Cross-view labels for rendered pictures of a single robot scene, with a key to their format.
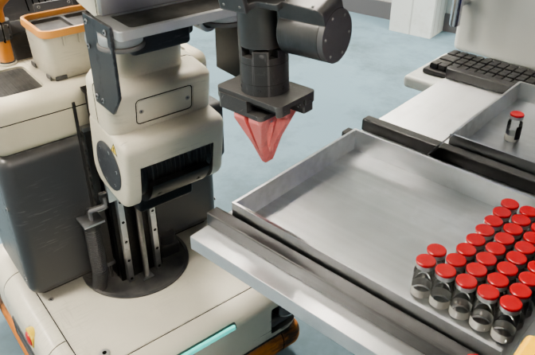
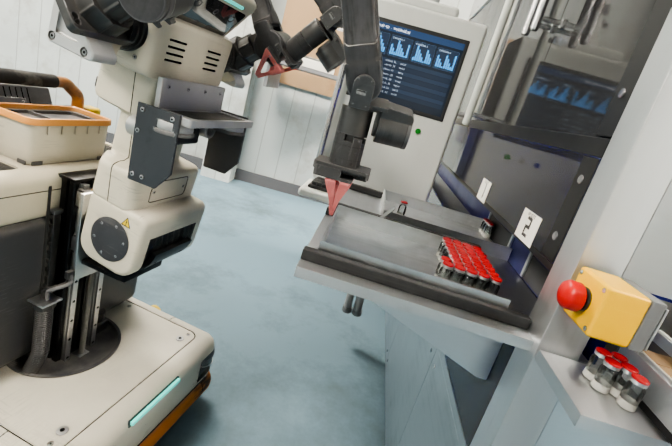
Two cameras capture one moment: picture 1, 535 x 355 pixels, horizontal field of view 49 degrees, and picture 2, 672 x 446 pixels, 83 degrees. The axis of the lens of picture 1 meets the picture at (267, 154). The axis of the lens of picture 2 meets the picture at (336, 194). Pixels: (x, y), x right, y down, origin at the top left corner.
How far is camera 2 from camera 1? 0.48 m
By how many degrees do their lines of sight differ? 39
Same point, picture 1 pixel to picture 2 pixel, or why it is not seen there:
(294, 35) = (391, 129)
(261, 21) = (365, 119)
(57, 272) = not seen: outside the picture
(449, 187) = (399, 237)
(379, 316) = (444, 295)
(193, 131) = (188, 212)
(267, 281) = (368, 287)
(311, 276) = (395, 280)
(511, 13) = not seen: hidden behind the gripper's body
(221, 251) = (325, 273)
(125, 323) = (75, 398)
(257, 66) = (354, 147)
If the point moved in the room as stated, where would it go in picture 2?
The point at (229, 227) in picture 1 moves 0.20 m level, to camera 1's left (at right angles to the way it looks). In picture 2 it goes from (325, 256) to (209, 261)
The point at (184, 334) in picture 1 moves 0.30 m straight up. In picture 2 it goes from (140, 394) to (157, 297)
